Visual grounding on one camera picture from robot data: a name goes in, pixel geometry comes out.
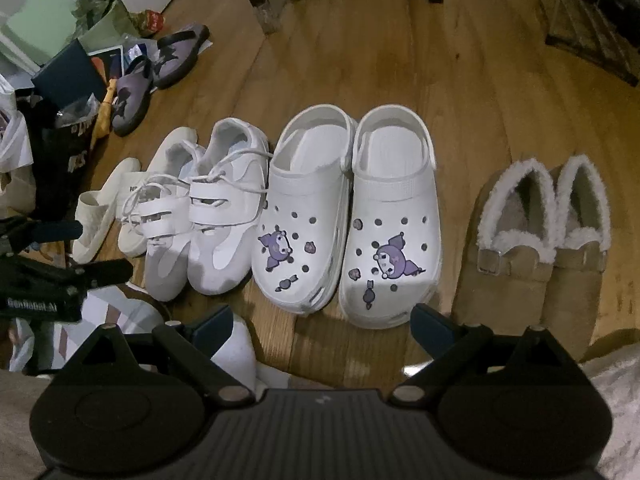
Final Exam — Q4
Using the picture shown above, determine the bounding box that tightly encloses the tan fleece-lined slipper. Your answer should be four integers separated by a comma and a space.
542, 154, 613, 363
452, 157, 557, 346

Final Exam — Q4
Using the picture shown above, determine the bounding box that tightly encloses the purple black slipper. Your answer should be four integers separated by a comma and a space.
156, 24, 212, 88
111, 54, 153, 137

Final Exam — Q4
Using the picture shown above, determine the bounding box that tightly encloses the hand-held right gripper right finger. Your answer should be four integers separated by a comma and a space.
390, 304, 586, 407

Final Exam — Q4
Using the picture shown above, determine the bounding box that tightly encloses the white clog with purple charms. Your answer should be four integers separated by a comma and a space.
250, 105, 358, 317
337, 105, 443, 339

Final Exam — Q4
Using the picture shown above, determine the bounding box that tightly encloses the pale green paper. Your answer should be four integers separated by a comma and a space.
7, 0, 91, 43

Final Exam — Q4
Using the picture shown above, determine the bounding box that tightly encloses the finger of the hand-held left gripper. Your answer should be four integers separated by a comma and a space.
10, 219, 84, 249
49, 258, 134, 292

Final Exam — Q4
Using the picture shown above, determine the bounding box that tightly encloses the metal wire rack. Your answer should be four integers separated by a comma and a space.
545, 0, 640, 86

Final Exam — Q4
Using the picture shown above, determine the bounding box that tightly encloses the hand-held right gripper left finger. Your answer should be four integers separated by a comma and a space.
65, 305, 256, 406

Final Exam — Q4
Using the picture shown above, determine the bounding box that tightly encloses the red snack packet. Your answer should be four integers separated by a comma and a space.
134, 9, 166, 37

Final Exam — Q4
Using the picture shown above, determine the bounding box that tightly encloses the white plastic bag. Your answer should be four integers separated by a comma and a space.
0, 87, 31, 181

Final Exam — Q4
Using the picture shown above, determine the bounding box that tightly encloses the white slide sandal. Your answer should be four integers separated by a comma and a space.
117, 170, 156, 256
72, 157, 143, 264

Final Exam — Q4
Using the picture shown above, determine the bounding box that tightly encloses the white strap sneaker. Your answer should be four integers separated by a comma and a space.
187, 117, 275, 296
144, 127, 211, 303

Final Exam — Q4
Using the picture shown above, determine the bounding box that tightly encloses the green patterned paper bag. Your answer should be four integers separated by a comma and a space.
72, 0, 133, 56

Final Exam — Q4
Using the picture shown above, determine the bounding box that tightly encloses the black bag with white print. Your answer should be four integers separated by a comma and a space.
25, 92, 108, 221

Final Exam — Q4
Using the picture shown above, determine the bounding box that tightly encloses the dark blue box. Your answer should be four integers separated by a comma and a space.
32, 40, 108, 106

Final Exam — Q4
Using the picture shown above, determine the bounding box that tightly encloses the white fuzzy blanket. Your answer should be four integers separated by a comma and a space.
582, 345, 640, 466

